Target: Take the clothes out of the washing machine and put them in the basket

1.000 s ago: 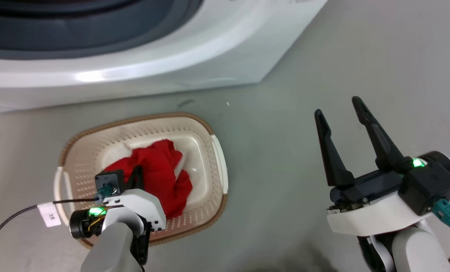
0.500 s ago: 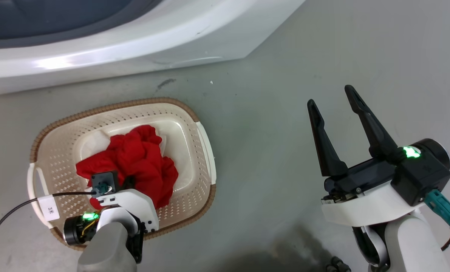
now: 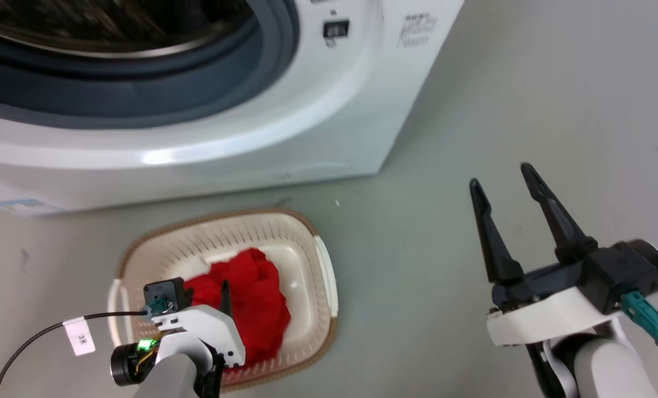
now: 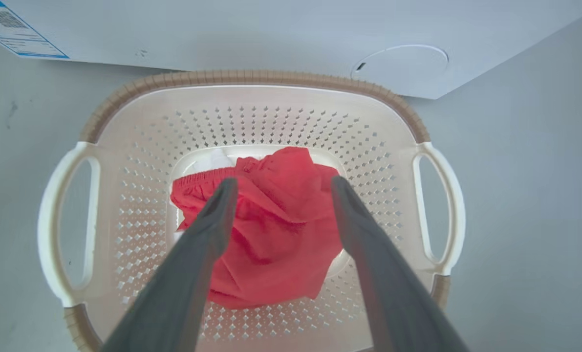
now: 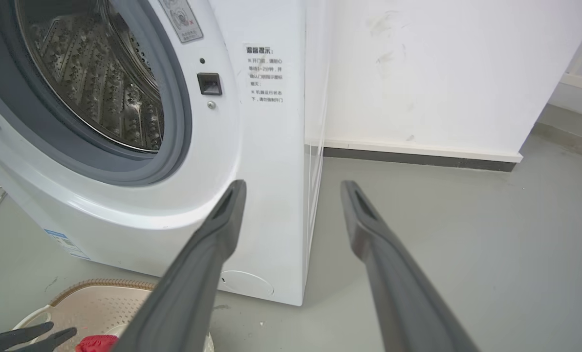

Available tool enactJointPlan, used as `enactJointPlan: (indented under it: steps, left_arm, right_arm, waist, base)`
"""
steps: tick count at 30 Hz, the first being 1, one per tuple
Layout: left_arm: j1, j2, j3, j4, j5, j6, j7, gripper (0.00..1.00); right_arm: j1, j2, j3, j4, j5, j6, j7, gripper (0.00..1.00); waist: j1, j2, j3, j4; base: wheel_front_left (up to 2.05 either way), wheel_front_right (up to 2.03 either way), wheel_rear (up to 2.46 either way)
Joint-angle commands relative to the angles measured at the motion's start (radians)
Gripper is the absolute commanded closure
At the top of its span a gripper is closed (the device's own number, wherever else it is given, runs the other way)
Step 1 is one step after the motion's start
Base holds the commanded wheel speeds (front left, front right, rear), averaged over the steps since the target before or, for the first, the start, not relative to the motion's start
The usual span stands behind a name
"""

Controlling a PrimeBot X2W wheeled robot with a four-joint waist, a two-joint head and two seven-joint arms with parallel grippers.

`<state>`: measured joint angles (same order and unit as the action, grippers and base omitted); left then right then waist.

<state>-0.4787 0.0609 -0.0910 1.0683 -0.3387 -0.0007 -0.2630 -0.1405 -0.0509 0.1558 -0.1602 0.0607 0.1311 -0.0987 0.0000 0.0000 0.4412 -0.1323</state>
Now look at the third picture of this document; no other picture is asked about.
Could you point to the blue white energy label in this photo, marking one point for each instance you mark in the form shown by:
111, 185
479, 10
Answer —
25, 206

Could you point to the grey rubber door gasket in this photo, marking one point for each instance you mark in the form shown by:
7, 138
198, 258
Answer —
141, 94

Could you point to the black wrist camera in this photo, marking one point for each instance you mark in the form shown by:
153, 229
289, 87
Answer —
621, 271
168, 290

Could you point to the small printed text label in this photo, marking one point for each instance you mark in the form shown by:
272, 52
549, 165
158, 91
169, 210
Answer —
417, 30

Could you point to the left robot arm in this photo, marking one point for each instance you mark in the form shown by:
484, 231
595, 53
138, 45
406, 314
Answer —
168, 376

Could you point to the white front-load washing machine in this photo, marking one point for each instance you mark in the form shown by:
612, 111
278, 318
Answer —
334, 110

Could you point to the teal camera connector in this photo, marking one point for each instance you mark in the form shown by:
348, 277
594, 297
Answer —
156, 308
646, 320

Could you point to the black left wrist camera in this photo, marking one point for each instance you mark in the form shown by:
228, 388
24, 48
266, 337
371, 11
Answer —
168, 290

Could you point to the cream perforated plastic laundry basket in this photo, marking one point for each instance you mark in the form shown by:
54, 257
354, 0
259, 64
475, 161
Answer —
306, 265

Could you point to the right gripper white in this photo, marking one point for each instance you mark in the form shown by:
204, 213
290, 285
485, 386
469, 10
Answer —
549, 315

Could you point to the teal left camera connector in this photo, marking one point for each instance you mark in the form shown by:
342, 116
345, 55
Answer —
156, 308

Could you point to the teal right camera connector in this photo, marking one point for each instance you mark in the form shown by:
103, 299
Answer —
646, 320

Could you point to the red cloth garment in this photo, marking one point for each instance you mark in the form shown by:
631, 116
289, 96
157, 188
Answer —
251, 298

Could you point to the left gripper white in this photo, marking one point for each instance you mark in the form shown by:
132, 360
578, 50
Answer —
207, 326

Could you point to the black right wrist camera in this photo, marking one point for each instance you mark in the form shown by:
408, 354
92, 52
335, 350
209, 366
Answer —
621, 271

